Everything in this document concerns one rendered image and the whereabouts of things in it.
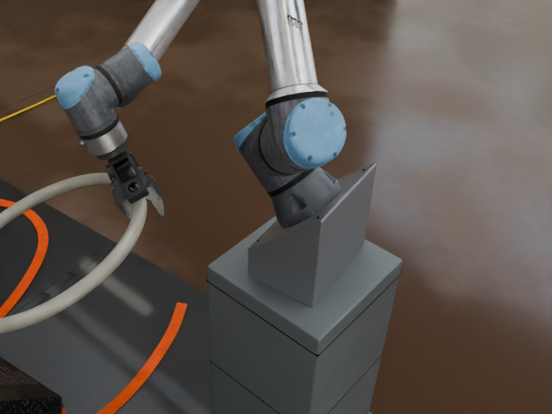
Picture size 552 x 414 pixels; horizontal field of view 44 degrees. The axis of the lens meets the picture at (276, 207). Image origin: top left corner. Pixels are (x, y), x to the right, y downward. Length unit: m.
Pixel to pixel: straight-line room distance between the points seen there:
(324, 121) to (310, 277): 0.42
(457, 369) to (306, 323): 1.20
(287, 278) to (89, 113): 0.69
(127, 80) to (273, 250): 0.59
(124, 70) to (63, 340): 1.64
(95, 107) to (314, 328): 0.78
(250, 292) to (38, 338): 1.29
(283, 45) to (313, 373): 0.85
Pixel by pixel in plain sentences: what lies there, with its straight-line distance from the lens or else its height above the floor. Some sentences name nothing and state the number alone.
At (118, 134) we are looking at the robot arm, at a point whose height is 1.38.
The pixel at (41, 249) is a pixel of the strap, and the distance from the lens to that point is 3.28.
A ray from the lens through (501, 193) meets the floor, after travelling 3.78.
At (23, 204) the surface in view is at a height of 1.11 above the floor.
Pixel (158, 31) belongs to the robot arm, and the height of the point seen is 1.49.
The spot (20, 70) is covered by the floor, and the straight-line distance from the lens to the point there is 4.78.
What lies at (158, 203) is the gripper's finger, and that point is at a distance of 1.56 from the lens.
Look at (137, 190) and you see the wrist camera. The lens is 1.44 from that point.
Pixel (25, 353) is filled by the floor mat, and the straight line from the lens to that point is 2.88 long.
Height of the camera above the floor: 2.18
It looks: 40 degrees down
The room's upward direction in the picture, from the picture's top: 3 degrees clockwise
